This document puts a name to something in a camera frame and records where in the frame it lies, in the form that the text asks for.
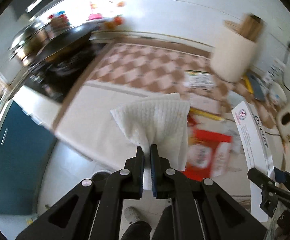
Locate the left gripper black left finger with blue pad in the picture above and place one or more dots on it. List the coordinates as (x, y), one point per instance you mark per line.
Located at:
(92, 209)

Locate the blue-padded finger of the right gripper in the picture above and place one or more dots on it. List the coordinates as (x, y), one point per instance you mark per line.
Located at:
(280, 176)

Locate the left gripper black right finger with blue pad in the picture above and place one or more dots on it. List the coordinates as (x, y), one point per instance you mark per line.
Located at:
(201, 209)

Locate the long white toothpaste box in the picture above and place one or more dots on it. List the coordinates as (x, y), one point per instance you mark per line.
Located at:
(253, 137)

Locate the red white snack wrapper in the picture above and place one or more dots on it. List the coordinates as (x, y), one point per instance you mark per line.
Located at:
(208, 152)

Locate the white paper towel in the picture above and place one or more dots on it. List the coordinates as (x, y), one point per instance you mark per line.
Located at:
(157, 120)

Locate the pink yellow box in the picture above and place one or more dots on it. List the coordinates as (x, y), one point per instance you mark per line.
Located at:
(206, 107)

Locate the white green medicine box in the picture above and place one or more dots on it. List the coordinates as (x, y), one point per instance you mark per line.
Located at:
(197, 79)

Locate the white round trash bin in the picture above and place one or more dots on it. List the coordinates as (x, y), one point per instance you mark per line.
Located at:
(100, 176)

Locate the white patterned small bowl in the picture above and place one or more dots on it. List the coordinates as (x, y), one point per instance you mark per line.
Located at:
(277, 95)

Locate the dark grey smartphone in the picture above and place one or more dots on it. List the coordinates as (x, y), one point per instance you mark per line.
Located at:
(259, 90)

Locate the blue lower cabinet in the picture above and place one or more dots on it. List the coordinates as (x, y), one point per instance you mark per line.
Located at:
(25, 148)

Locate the white hanging label tag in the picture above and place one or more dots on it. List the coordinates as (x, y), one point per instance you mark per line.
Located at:
(275, 71)

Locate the cream chopstick holder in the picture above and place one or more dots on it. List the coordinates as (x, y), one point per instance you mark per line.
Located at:
(232, 54)

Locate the black gas stove top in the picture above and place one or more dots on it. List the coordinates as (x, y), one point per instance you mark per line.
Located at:
(55, 80)

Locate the checkered brown counter mat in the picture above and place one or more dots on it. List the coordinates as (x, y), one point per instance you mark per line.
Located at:
(136, 71)

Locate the bundle of wooden chopsticks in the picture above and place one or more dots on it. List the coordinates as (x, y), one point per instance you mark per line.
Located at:
(250, 28)

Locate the steel stock pot with lid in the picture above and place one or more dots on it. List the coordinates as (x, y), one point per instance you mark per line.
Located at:
(29, 40)

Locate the orange fruit decoration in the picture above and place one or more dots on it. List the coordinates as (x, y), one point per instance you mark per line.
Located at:
(113, 23)

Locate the black wok with handle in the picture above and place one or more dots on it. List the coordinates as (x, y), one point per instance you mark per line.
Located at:
(66, 42)

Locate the colourful wall decorations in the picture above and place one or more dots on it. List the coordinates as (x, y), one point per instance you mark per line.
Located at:
(78, 11)

